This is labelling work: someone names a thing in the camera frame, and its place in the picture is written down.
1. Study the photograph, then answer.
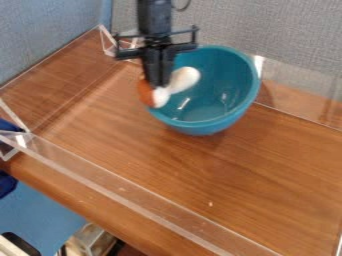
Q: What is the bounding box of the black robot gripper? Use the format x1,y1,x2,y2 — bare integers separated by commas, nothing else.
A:
114,0,199,87

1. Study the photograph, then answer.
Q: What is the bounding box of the brown and white toy mushroom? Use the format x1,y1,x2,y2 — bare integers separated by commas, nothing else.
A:
137,67,200,108

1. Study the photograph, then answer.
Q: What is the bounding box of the blue plastic bowl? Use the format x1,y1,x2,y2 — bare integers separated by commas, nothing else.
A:
148,45,260,136

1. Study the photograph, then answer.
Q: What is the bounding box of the blue cloth at left edge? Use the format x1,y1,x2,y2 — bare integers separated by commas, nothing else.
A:
0,118,22,199

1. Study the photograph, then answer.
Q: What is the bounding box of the clear acrylic front barrier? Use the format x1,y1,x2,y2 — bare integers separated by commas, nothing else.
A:
0,128,281,256

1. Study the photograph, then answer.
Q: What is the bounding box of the black object at bottom left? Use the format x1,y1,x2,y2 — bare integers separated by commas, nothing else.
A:
0,232,41,256

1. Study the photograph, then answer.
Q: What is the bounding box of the clear acrylic left bracket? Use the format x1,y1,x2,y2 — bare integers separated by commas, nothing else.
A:
0,98,30,159

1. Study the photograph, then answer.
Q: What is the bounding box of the metal frame under table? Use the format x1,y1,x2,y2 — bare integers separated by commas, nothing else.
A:
54,223,117,256

